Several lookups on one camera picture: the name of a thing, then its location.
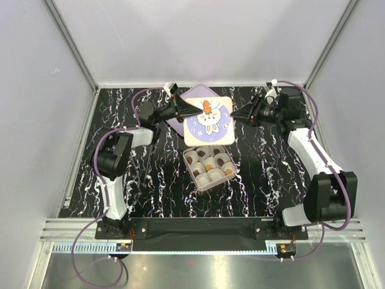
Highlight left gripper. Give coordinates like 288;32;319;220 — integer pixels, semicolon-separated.
152;93;203;125

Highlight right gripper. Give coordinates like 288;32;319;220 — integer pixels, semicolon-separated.
230;93;283;128

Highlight silver tin lid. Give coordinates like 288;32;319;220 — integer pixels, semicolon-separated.
183;96;235;147

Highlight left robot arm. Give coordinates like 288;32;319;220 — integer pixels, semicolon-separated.
90;93;203;238

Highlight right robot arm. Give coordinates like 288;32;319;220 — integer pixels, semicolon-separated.
232;92;358;239

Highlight pink chocolate tin box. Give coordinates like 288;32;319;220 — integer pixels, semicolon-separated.
183;145;238;191

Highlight lilac plastic tray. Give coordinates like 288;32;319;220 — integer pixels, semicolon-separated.
164;84;222;136

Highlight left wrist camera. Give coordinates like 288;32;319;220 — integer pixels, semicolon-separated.
164;81;178;97

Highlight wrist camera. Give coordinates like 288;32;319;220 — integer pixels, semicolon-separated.
164;81;178;97
263;79;280;104

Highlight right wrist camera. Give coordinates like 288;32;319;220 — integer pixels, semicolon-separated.
263;79;280;104

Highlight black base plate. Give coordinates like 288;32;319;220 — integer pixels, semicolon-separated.
95;217;298;253

